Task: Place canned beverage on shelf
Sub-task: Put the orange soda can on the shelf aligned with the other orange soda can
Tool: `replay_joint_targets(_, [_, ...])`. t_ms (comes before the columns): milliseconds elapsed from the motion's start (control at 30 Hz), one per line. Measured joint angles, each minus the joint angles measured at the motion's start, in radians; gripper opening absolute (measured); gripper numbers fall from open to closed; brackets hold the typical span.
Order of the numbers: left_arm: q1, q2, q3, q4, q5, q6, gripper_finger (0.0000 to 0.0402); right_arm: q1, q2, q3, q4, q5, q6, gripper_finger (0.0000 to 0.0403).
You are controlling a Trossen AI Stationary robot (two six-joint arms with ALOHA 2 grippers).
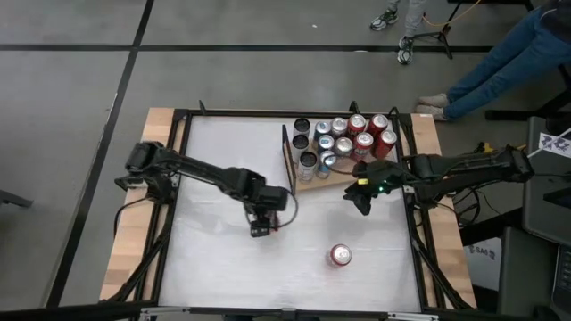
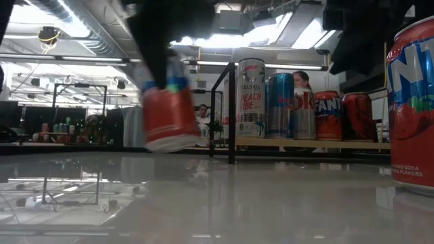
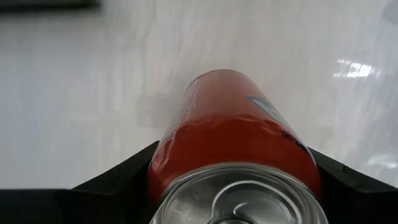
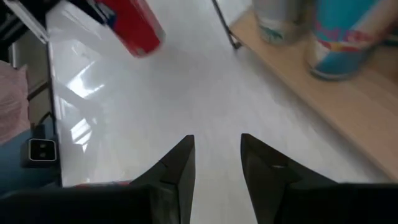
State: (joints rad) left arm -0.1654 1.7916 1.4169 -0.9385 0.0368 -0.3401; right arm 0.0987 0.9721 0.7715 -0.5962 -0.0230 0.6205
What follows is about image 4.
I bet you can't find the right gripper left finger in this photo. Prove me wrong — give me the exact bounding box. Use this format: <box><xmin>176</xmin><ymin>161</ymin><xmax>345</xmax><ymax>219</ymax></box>
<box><xmin>0</xmin><ymin>134</ymin><xmax>196</xmax><ymax>224</ymax></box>

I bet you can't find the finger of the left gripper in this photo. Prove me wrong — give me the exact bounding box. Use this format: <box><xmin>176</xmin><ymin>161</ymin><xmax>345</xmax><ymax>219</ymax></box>
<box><xmin>67</xmin><ymin>0</ymin><xmax>108</xmax><ymax>24</ymax></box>

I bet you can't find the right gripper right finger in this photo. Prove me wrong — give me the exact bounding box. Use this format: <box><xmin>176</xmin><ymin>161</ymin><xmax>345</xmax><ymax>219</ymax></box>
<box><xmin>241</xmin><ymin>133</ymin><xmax>398</xmax><ymax>224</ymax></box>

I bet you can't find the red soda can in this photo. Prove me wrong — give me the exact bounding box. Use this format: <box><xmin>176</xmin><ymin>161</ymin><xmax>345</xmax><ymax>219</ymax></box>
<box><xmin>93</xmin><ymin>0</ymin><xmax>166</xmax><ymax>59</ymax></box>

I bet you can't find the light blue Red Bull can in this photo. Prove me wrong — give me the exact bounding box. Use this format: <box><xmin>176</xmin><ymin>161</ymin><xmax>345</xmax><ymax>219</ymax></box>
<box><xmin>306</xmin><ymin>0</ymin><xmax>392</xmax><ymax>81</ymax></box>

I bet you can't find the tall silver Celsius can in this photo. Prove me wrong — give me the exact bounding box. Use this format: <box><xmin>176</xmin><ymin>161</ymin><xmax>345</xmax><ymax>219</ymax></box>
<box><xmin>251</xmin><ymin>0</ymin><xmax>312</xmax><ymax>46</ymax></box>

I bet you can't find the silver aluminium bar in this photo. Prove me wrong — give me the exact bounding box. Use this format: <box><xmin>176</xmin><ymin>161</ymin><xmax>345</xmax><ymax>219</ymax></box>
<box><xmin>2</xmin><ymin>0</ymin><xmax>50</xmax><ymax>44</ymax></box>

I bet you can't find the person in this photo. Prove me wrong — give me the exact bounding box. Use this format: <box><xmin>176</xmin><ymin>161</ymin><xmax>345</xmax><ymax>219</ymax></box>
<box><xmin>0</xmin><ymin>60</ymin><xmax>62</xmax><ymax>195</ymax></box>

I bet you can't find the small table-level camera box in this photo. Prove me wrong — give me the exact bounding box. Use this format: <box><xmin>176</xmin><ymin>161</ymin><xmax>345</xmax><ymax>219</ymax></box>
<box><xmin>21</xmin><ymin>138</ymin><xmax>58</xmax><ymax>169</ymax></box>

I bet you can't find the wooden shelf with black frame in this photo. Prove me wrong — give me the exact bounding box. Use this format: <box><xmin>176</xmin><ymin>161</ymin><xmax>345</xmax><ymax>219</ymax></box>
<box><xmin>211</xmin><ymin>0</ymin><xmax>398</xmax><ymax>181</ymax></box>

